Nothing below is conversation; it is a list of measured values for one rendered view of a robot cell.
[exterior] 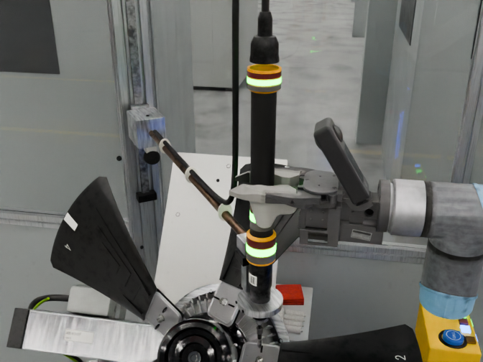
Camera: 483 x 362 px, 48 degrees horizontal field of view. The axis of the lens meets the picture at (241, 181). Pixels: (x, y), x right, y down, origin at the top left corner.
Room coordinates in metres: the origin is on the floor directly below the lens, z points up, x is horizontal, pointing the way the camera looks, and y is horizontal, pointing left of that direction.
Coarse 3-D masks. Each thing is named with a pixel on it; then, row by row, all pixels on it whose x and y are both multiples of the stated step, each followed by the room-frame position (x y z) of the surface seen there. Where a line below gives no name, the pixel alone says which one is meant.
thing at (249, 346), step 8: (248, 344) 0.71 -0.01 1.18; (256, 344) 0.71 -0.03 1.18; (264, 344) 0.71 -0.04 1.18; (248, 352) 0.70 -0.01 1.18; (256, 352) 0.70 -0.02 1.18; (264, 352) 0.70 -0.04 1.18; (272, 352) 0.70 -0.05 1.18; (240, 360) 0.68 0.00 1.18; (248, 360) 0.68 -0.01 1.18; (264, 360) 0.68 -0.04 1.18; (272, 360) 0.68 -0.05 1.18
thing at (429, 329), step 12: (420, 312) 0.95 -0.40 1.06; (420, 324) 0.93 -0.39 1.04; (432, 324) 0.90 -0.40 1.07; (444, 324) 0.90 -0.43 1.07; (456, 324) 0.90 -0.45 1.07; (420, 336) 0.92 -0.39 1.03; (432, 336) 0.86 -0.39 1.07; (420, 348) 0.90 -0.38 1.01; (432, 348) 0.83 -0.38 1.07; (444, 348) 0.83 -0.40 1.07; (456, 348) 0.83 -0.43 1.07; (468, 348) 0.83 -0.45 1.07; (432, 360) 0.83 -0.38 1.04; (444, 360) 0.82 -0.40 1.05; (456, 360) 0.82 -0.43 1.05; (468, 360) 0.81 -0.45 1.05
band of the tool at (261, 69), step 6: (252, 66) 0.69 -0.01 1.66; (258, 66) 0.69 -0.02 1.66; (264, 66) 0.69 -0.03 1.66; (276, 66) 0.69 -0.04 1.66; (252, 72) 0.66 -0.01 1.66; (258, 72) 0.65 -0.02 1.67; (264, 72) 0.65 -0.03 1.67; (270, 72) 0.65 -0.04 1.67; (276, 72) 0.66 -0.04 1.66; (252, 78) 0.66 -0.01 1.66; (276, 78) 0.66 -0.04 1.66
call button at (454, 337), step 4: (444, 332) 0.86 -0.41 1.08; (448, 332) 0.86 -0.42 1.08; (452, 332) 0.86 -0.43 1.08; (456, 332) 0.86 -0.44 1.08; (444, 336) 0.85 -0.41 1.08; (448, 336) 0.85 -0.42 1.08; (452, 336) 0.85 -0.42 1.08; (456, 336) 0.85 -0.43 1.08; (460, 336) 0.85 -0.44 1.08; (444, 340) 0.85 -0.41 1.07; (448, 340) 0.84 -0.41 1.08; (452, 340) 0.84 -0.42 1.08; (456, 340) 0.84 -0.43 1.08; (460, 340) 0.84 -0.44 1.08; (452, 344) 0.84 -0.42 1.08; (456, 344) 0.83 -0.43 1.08; (460, 344) 0.84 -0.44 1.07
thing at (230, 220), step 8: (152, 136) 1.16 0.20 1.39; (168, 152) 1.06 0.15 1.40; (176, 160) 1.01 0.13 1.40; (184, 168) 0.97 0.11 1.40; (192, 176) 0.93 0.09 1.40; (208, 200) 0.84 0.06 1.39; (216, 200) 0.83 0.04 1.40; (216, 208) 0.81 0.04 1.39; (224, 216) 0.78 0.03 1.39; (232, 216) 0.78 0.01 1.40; (232, 224) 0.75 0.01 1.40; (240, 232) 0.73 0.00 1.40
